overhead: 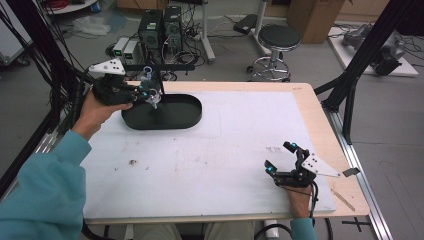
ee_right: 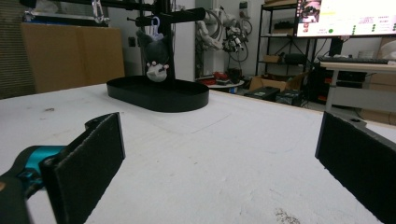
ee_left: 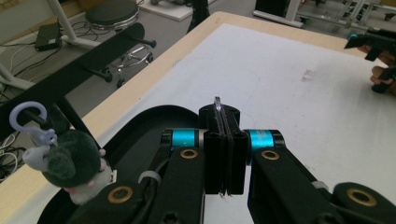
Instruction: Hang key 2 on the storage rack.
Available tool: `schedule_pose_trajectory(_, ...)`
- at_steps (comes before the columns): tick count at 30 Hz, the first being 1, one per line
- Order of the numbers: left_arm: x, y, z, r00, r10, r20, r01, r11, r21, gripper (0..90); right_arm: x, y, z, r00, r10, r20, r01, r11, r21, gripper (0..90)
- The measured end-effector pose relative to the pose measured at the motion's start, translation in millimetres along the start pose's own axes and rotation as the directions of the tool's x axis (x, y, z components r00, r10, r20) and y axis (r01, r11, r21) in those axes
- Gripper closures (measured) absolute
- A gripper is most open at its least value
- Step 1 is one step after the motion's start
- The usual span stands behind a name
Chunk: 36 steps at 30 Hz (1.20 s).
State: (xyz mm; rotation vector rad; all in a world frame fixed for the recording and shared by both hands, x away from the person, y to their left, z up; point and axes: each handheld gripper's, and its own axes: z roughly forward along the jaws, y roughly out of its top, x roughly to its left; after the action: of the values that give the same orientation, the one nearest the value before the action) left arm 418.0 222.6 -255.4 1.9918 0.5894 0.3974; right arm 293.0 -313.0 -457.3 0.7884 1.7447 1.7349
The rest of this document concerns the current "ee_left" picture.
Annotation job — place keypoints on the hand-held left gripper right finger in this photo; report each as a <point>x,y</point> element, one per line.
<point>236,155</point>

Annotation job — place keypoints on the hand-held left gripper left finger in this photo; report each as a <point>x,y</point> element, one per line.
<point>213,155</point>

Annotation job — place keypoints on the black stand with oval tray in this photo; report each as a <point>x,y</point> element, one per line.
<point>77,71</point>

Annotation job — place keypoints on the black round stool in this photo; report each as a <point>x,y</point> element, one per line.
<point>112,12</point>

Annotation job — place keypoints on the black floor box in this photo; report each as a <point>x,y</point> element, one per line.
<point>48,36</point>

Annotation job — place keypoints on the white table frame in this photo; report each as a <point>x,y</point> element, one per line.
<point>327,14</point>

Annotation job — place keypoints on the black metal frame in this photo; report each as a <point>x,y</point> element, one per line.
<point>198,14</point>

